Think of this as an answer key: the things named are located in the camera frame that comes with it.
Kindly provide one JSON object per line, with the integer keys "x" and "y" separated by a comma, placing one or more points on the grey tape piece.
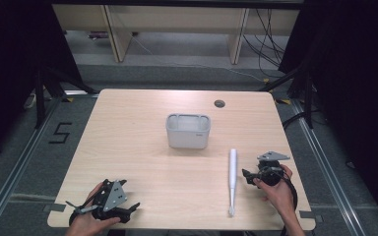
{"x": 310, "y": 215}
{"x": 55, "y": 207}

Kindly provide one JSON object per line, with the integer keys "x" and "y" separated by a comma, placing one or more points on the yellow tape piece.
{"x": 67, "y": 99}
{"x": 283, "y": 101}

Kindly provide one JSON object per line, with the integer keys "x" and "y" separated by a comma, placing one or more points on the white electric toothbrush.
{"x": 232, "y": 170}

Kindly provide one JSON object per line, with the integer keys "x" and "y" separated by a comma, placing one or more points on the person's left hand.
{"x": 86, "y": 224}

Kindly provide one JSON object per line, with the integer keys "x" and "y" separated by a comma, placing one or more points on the person's right hand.
{"x": 277, "y": 195}

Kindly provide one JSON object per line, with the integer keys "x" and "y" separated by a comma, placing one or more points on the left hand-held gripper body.
{"x": 114, "y": 196}

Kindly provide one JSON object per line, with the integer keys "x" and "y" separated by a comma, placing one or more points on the grey toothbrush holder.
{"x": 188, "y": 132}

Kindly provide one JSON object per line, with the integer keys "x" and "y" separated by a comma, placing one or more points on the metal floor rail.
{"x": 16, "y": 170}
{"x": 325, "y": 164}

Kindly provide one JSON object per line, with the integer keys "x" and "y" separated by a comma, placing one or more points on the light wooden desk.
{"x": 177, "y": 18}

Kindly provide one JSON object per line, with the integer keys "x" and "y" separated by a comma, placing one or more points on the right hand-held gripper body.
{"x": 270, "y": 168}

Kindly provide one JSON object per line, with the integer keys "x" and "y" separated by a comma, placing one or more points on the black metal stand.
{"x": 40, "y": 98}
{"x": 308, "y": 98}

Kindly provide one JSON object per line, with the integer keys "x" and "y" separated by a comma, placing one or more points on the black curtain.
{"x": 357, "y": 82}
{"x": 10, "y": 65}

